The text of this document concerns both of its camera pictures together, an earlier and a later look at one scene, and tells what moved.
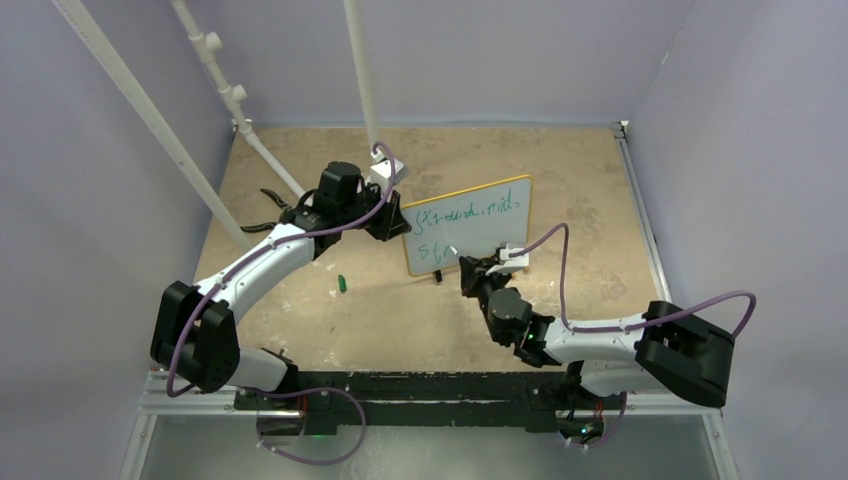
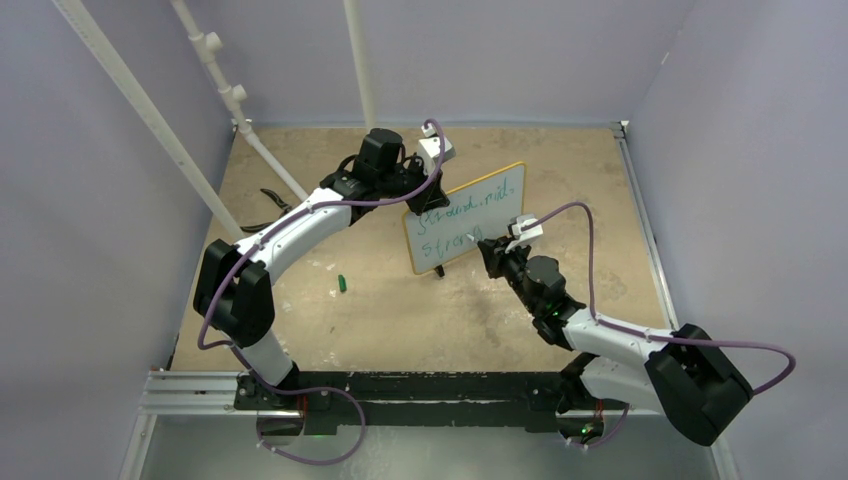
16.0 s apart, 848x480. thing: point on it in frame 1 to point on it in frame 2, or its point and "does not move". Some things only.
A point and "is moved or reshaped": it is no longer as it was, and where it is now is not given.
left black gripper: (391, 221) to (430, 199)
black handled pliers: (285, 215) does not move
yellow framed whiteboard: (475, 222) is moved or reshaped
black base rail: (538, 401) does not move
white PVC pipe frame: (89, 34) does not move
